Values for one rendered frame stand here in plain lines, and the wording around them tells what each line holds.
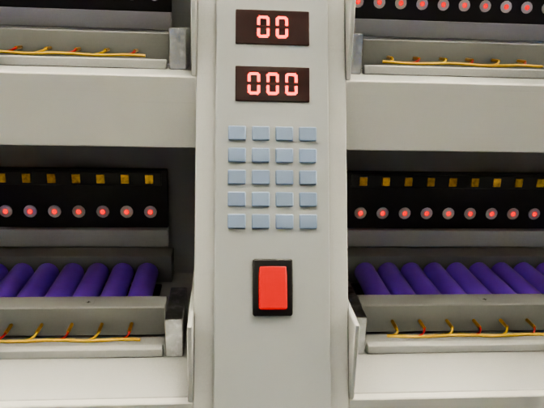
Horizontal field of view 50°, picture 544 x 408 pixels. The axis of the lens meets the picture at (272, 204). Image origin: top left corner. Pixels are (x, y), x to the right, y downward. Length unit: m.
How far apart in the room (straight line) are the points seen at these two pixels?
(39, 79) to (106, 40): 0.08
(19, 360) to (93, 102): 0.18
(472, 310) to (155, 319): 0.23
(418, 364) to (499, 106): 0.18
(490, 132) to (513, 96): 0.03
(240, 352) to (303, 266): 0.06
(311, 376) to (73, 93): 0.23
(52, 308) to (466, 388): 0.28
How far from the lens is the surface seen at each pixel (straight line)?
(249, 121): 0.36
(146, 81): 0.38
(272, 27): 0.38
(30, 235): 0.55
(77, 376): 0.40
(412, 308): 0.44
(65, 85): 0.39
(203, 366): 0.36
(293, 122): 0.36
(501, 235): 0.58
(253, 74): 0.37
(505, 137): 0.42
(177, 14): 0.60
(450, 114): 0.40
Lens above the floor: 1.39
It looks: 5 degrees up
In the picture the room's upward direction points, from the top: straight up
